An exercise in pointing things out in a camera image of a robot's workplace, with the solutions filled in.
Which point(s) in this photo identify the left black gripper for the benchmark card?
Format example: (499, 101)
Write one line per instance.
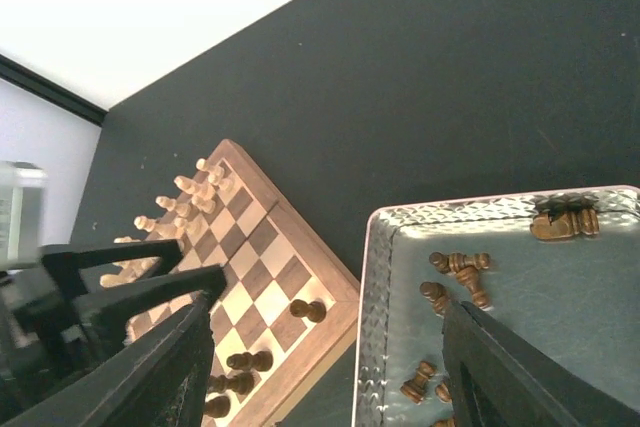
(43, 348)

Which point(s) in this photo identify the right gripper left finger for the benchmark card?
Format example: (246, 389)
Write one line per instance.
(159, 380)

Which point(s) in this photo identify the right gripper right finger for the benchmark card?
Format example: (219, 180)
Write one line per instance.
(496, 378)

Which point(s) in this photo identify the dark chess piece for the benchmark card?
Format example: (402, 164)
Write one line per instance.
(261, 361)

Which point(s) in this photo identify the dark chess piece placed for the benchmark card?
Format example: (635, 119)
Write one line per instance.
(314, 311)

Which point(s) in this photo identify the dark piece on board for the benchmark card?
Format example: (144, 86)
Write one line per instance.
(218, 407)

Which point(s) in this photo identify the dark pawn on board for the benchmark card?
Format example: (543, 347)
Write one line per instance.
(241, 384)

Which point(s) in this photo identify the white chess pieces group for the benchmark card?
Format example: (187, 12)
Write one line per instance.
(183, 220)

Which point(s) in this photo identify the wooden chess board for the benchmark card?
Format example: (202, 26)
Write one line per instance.
(270, 256)

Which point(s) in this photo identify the pile of dark chess pieces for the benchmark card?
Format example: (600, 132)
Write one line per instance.
(424, 396)

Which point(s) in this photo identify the pink metal tin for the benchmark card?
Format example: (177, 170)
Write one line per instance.
(564, 276)

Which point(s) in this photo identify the black frame post left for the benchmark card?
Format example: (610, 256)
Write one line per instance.
(28, 80)

